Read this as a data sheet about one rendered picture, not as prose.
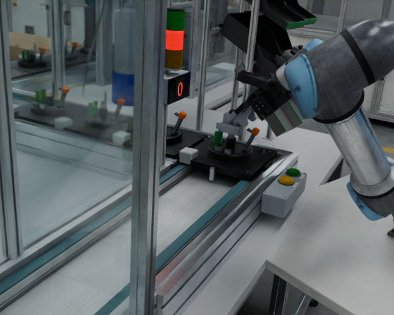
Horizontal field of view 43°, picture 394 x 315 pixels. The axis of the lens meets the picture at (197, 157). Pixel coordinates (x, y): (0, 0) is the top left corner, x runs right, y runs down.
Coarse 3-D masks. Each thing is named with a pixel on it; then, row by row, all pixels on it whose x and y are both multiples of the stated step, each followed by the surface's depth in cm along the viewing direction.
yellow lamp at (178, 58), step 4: (168, 52) 134; (172, 52) 134; (176, 52) 134; (180, 52) 135; (168, 56) 135; (172, 56) 134; (176, 56) 135; (180, 56) 135; (168, 60) 135; (172, 60) 135; (176, 60) 135; (180, 60) 136; (164, 64) 137; (168, 64) 136; (172, 64) 135; (176, 64) 136; (180, 64) 136; (172, 68) 136; (176, 68) 136
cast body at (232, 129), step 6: (228, 114) 154; (234, 120) 153; (216, 126) 159; (222, 126) 156; (228, 126) 155; (234, 126) 154; (240, 126) 154; (228, 132) 155; (234, 132) 155; (240, 132) 156
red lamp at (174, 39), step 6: (168, 30) 133; (168, 36) 133; (174, 36) 133; (180, 36) 133; (168, 42) 134; (174, 42) 133; (180, 42) 134; (168, 48) 134; (174, 48) 134; (180, 48) 135
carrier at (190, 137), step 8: (168, 128) 173; (168, 136) 166; (176, 136) 166; (184, 136) 172; (192, 136) 173; (200, 136) 173; (168, 144) 164; (176, 144) 164; (184, 144) 165; (192, 144) 166; (168, 152) 157; (176, 152) 158
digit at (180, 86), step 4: (176, 80) 136; (180, 80) 138; (176, 84) 137; (180, 84) 139; (176, 88) 137; (180, 88) 139; (176, 92) 138; (180, 92) 140; (176, 96) 138; (180, 96) 140
